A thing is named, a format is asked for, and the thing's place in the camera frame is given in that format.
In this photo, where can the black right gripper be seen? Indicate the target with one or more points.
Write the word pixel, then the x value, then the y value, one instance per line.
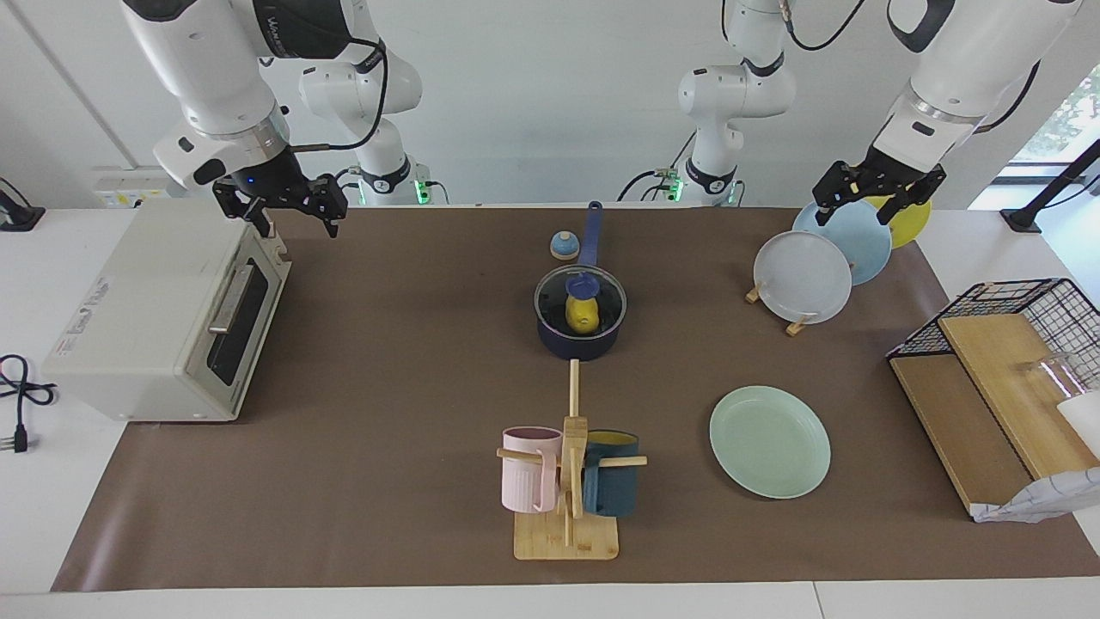
pixel 271 182

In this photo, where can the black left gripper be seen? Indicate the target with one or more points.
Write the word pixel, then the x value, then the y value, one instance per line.
pixel 898 176

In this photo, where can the glass lid blue knob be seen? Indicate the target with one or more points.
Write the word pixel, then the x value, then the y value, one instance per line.
pixel 550 297

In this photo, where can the yellow lemon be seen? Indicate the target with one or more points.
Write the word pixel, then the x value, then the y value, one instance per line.
pixel 583 316

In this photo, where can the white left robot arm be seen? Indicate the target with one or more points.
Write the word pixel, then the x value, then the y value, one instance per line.
pixel 971 69

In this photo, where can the light blue plate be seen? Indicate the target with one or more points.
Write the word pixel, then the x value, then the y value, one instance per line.
pixel 864 245

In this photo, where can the yellow plate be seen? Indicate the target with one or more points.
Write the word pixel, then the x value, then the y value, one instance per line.
pixel 911 230

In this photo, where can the grey plate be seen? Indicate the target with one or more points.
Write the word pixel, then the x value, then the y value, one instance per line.
pixel 803 279

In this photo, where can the wooden plate rack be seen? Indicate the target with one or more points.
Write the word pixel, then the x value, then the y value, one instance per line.
pixel 797 327

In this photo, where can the green plate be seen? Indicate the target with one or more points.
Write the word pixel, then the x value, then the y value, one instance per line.
pixel 769 443

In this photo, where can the white socket box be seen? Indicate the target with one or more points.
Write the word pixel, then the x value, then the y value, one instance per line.
pixel 116 196

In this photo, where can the cream toaster oven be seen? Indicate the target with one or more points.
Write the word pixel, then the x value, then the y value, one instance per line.
pixel 146 309

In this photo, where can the wooden two-tier shelf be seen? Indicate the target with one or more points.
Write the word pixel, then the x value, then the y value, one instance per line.
pixel 988 361

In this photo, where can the clear glass cup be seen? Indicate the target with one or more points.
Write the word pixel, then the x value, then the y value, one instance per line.
pixel 1057 374

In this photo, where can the black table clamp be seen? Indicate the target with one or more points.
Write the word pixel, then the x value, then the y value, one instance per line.
pixel 19 217

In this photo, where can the brown table mat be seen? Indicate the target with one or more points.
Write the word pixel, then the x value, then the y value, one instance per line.
pixel 412 481

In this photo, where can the white cup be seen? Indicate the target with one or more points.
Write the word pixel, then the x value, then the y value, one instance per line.
pixel 1084 421

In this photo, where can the dark blue saucepan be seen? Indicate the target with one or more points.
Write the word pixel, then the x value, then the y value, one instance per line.
pixel 577 346

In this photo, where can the white checked cloth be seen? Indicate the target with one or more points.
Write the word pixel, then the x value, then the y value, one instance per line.
pixel 1044 499

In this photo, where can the pink ribbed mug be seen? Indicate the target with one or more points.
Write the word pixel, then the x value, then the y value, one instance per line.
pixel 526 477

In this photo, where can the dark teal mug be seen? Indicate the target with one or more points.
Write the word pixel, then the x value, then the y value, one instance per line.
pixel 614 490

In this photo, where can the wooden mug rack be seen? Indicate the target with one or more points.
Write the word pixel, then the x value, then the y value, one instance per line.
pixel 567 537

